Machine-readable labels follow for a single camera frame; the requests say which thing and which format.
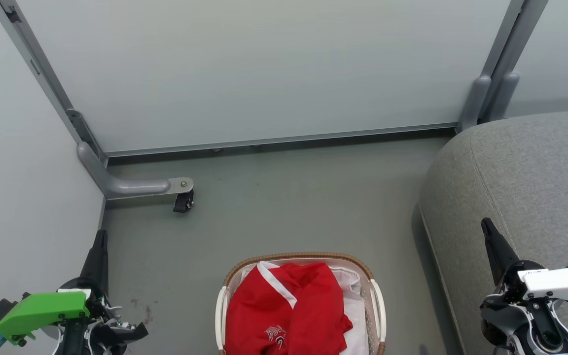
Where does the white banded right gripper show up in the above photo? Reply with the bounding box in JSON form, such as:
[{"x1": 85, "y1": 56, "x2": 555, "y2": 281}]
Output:
[{"x1": 480, "y1": 218, "x2": 568, "y2": 316}]

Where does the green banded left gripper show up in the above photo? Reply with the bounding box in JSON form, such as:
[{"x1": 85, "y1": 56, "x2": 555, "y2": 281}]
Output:
[{"x1": 0, "y1": 229, "x2": 149, "y2": 347}]

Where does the red t-shirt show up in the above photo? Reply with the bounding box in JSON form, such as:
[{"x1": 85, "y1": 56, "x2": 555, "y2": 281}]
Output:
[{"x1": 224, "y1": 261, "x2": 354, "y2": 355}]

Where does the grey fabric sofa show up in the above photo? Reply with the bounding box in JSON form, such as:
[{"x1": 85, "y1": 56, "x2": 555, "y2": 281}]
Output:
[{"x1": 418, "y1": 109, "x2": 568, "y2": 355}]

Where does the grey metal partition foot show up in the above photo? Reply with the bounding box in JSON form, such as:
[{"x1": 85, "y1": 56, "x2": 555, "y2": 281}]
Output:
[{"x1": 77, "y1": 142, "x2": 195, "y2": 201}]

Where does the black caster wheel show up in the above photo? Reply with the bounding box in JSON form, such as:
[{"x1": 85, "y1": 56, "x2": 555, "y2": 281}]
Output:
[{"x1": 173, "y1": 190, "x2": 195, "y2": 213}]

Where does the wicker laundry basket white rim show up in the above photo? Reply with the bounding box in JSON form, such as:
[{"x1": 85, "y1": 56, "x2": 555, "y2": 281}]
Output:
[{"x1": 215, "y1": 252, "x2": 387, "y2": 355}]

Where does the dark grey partition hinge bracket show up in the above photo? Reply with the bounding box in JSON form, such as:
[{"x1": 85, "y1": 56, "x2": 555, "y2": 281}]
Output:
[{"x1": 66, "y1": 109, "x2": 104, "y2": 160}]

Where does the grey double partition post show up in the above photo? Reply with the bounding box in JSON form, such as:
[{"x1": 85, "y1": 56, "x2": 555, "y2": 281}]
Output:
[{"x1": 456, "y1": 0, "x2": 549, "y2": 132}]

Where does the grey partition bottom rail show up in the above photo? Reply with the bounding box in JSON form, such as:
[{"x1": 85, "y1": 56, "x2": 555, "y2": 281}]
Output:
[{"x1": 104, "y1": 122, "x2": 458, "y2": 159}]

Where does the grey slanted partition post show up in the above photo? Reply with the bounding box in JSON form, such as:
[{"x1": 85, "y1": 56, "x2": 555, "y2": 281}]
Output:
[{"x1": 0, "y1": 0, "x2": 107, "y2": 166}]

